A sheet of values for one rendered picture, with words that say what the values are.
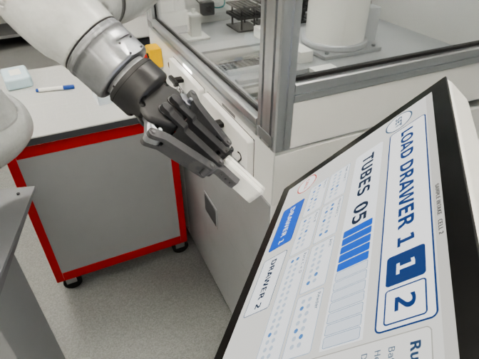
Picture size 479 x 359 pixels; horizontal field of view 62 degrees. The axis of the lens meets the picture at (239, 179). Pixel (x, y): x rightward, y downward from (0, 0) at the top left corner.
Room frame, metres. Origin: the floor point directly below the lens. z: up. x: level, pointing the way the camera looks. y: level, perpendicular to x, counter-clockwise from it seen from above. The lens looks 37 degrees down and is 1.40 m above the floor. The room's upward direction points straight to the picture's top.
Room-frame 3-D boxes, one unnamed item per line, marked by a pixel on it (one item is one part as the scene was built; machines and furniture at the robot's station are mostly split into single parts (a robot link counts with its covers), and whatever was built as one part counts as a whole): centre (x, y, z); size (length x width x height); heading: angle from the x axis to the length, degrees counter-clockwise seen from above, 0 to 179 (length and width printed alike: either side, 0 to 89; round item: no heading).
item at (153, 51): (1.49, 0.33, 0.88); 0.07 x 0.05 x 0.07; 25
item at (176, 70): (1.19, 0.17, 0.87); 0.29 x 0.02 x 0.11; 25
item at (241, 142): (0.91, 0.04, 0.87); 0.29 x 0.02 x 0.11; 25
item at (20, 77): (1.50, 0.88, 0.78); 0.15 x 0.10 x 0.04; 32
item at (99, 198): (1.44, 0.62, 0.38); 0.62 x 0.58 x 0.76; 25
